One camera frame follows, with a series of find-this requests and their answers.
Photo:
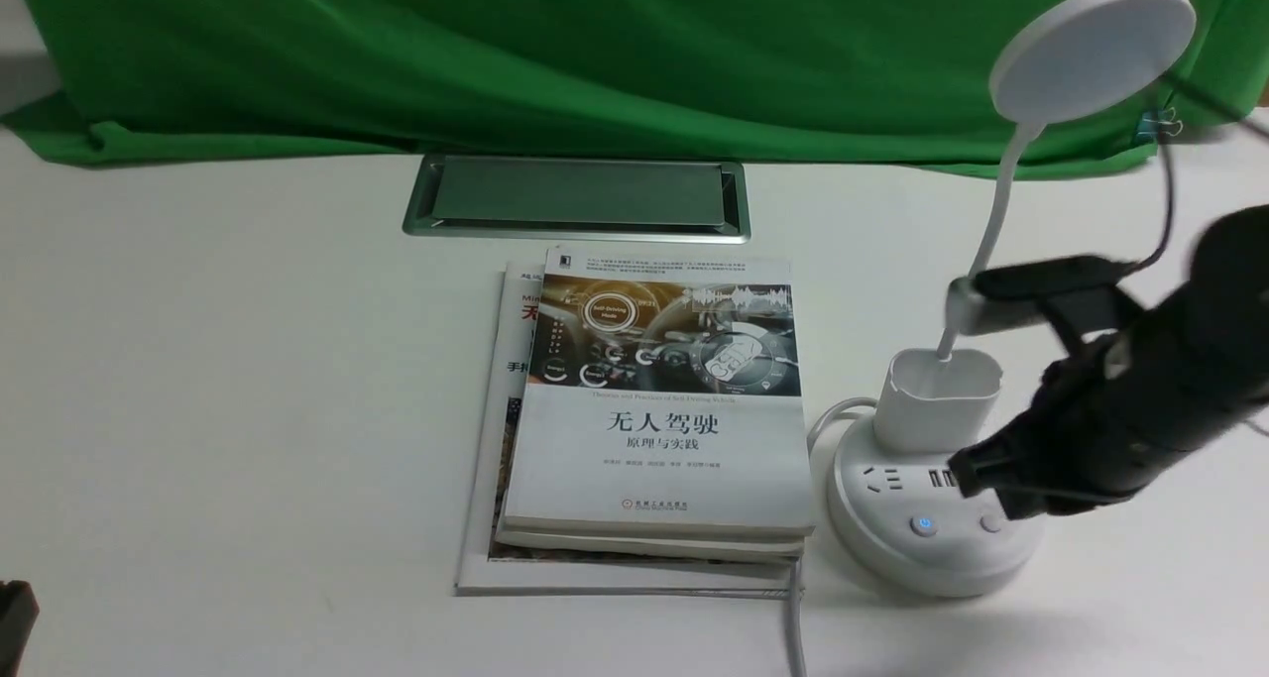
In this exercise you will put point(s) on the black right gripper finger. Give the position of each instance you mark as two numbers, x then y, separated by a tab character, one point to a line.
1020	503

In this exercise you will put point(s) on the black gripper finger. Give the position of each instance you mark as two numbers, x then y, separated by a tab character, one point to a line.
990	464

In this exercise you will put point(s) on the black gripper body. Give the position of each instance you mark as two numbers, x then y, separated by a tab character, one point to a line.
1096	437

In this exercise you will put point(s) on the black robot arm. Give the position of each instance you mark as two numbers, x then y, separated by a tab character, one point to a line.
1217	323

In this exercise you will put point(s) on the white desk lamp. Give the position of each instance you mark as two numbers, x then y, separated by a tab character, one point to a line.
893	499

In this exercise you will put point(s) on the blue binder clip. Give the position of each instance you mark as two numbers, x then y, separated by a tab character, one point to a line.
1160	123

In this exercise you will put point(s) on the white autonomous driving book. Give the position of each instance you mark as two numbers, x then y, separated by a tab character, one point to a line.
662	413

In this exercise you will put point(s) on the green backdrop cloth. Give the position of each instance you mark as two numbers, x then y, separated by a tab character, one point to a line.
831	81

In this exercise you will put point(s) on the thin white magazine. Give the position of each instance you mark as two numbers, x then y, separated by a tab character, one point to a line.
487	568

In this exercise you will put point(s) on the dark object at table edge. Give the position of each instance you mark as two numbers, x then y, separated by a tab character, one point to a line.
19	613

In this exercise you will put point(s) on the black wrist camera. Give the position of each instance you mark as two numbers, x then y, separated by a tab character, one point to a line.
1074	296

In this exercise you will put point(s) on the metal desk cable hatch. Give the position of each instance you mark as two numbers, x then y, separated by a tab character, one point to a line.
582	200

